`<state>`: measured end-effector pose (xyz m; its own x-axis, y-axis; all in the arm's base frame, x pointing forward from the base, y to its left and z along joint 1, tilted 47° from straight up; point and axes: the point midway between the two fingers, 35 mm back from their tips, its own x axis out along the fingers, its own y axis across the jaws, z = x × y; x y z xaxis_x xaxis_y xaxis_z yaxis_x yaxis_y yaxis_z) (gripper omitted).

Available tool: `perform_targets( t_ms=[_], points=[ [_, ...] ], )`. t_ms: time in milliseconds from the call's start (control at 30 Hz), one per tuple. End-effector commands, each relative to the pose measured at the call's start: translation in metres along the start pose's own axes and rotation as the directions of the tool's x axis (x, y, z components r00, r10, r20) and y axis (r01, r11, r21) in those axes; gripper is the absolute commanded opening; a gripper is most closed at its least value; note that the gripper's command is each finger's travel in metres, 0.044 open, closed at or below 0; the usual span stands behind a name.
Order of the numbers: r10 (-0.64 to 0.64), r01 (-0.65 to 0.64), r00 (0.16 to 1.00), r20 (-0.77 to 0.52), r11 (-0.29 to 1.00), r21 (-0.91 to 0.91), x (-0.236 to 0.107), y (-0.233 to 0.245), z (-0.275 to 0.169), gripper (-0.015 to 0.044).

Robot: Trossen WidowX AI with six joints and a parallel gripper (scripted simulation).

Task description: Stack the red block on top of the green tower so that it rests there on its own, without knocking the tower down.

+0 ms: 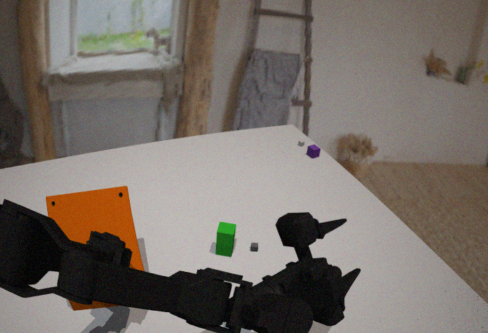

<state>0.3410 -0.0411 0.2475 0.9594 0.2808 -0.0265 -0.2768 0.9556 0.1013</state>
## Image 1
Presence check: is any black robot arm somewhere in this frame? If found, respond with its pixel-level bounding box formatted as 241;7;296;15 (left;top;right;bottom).
0;199;345;333

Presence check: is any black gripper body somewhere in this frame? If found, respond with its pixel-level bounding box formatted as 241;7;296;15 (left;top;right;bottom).
262;212;344;326

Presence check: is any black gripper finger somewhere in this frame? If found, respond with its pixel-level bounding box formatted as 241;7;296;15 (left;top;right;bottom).
339;268;361;311
314;219;347;239

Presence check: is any purple cube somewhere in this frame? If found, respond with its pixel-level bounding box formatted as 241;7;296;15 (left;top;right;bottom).
306;144;320;158

